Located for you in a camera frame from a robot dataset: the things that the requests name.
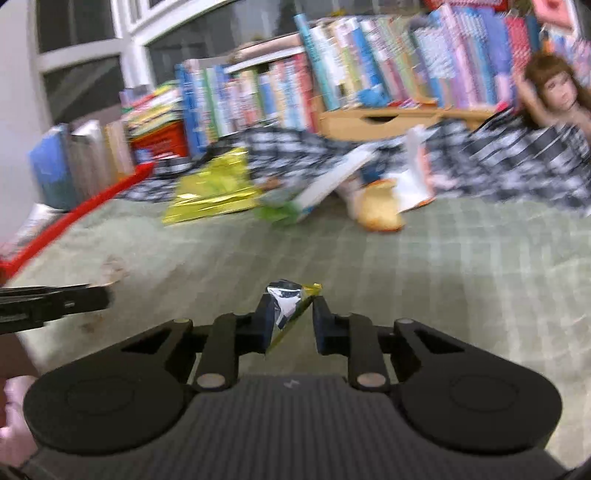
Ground red bed rail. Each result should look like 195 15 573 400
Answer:
0 161 156 278

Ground red plastic basket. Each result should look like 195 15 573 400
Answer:
131 122 190 160

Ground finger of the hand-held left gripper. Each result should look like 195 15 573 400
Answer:
0 283 93 297
0 287 112 320

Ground blue yarn ball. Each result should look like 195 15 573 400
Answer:
359 88 392 108

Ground row of blue green books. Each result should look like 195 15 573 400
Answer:
174 52 320 158

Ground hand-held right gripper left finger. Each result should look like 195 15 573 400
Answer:
121 293 278 393

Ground white blue carton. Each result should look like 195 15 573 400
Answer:
263 143 378 227

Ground black white plaid blanket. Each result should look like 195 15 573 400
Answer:
121 110 591 214

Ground row of pale spine books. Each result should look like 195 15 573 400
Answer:
29 119 136 209

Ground yellow green foil snack bag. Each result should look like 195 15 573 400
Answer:
161 148 262 227

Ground wooden drawer organizer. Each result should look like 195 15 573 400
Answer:
318 102 500 140

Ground paper magazine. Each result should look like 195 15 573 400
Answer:
0 202 62 260

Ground brown haired doll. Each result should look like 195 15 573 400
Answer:
519 52 586 134

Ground row of blue pink books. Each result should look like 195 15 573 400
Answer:
410 4 546 110

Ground pink box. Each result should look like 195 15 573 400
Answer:
531 0 579 29

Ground large orange peel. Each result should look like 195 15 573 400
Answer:
350 178 406 232

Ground green striped bed sheet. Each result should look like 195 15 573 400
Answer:
0 194 591 462

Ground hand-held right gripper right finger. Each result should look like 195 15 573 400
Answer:
312 296 465 393

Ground green plastic wrapper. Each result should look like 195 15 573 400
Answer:
256 202 302 228

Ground white framed window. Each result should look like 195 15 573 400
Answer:
28 0 303 126

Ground stack of flat-lying books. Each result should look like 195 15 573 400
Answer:
121 82 186 136

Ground yellow silver foil wrapper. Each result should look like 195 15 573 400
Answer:
264 278 323 356

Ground person's pink clothing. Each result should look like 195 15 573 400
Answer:
0 375 41 468

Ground row of tall picture books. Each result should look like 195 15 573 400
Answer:
294 13 431 112

